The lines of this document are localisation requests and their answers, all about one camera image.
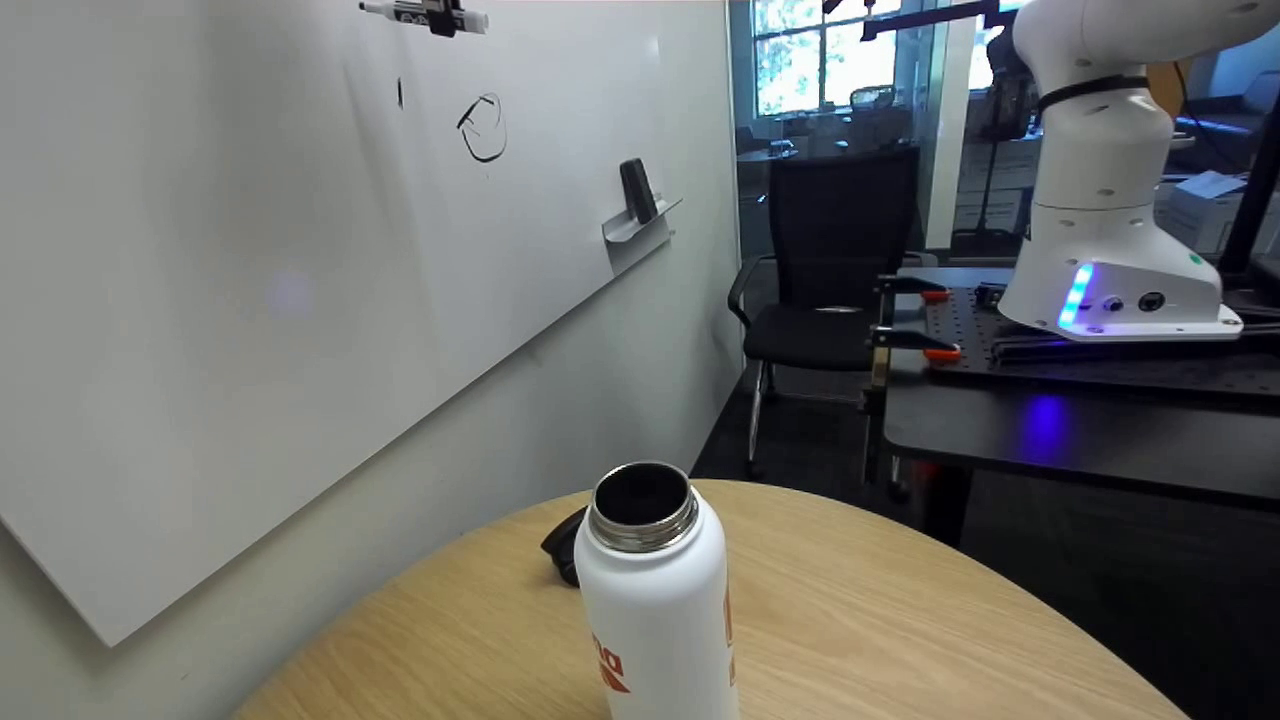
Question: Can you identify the black bottle lid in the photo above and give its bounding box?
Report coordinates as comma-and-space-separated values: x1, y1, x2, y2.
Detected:
538, 513, 582, 587

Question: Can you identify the black whiteboard eraser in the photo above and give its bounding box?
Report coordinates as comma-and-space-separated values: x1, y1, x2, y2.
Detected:
621, 157, 656, 224

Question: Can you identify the white wall whiteboard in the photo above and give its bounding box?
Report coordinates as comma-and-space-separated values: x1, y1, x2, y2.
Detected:
0, 0, 732, 644

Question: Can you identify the white metal water bottle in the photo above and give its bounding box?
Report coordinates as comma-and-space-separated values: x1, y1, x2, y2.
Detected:
572, 464, 741, 720

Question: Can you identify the black office chair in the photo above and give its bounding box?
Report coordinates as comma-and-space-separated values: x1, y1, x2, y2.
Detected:
726, 148, 915, 469

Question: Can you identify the lower orange handled clamp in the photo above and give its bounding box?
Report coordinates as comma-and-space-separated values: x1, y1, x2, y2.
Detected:
872, 329, 960, 379

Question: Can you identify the black and white marker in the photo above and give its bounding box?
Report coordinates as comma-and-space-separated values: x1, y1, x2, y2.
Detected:
355, 0, 488, 35

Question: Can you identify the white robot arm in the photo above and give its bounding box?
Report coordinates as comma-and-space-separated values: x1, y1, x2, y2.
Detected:
1000, 0, 1280, 345

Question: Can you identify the upper orange handled clamp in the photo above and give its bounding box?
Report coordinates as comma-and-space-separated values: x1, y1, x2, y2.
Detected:
872, 271, 952, 322

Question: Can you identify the orange handled clamp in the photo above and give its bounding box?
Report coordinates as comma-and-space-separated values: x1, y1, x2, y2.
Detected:
872, 329, 960, 379
872, 271, 952, 322

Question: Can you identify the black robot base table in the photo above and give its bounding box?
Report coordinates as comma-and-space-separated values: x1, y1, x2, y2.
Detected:
885, 269, 1280, 508

